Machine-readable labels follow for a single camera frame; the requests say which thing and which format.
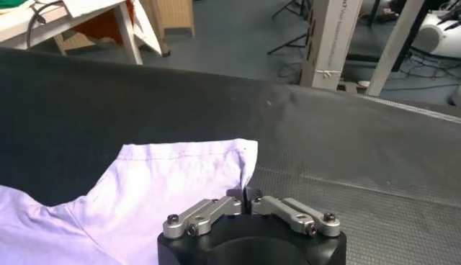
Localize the black tripod stand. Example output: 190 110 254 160
272 0 311 19
266 32 309 57

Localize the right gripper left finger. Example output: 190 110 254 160
162 187 246 240

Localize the white side table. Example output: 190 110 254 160
0 0 145 66

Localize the black cable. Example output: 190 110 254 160
24 0 64 48

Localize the lavender t-shirt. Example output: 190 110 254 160
0 138 259 265

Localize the black vinyl table cover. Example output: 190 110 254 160
0 46 461 265

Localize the tall white cardboard box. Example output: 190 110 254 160
299 0 364 91

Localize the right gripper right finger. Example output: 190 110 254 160
245 187 341 238

